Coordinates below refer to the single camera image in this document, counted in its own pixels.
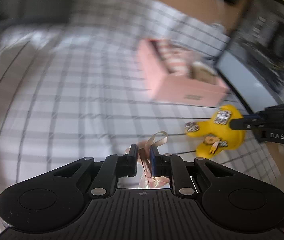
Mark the pink cardboard box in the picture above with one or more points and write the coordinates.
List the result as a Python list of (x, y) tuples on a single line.
[(177, 87)]

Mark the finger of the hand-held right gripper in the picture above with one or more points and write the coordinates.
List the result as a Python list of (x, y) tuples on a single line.
[(269, 118), (279, 136)]

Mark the yellow plush toy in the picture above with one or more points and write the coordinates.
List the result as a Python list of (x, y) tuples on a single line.
[(214, 140)]

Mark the black framed screen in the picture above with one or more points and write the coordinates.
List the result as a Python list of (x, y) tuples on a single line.
[(261, 55)]

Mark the white checked tablecloth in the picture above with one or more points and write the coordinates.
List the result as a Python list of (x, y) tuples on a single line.
[(69, 92)]

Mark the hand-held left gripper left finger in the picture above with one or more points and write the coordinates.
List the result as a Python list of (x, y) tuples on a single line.
[(132, 160)]

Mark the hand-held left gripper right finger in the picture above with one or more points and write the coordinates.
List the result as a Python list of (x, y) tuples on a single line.
[(153, 160)]

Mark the pink ribbon hair clip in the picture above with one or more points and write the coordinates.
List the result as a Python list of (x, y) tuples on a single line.
[(145, 162)]

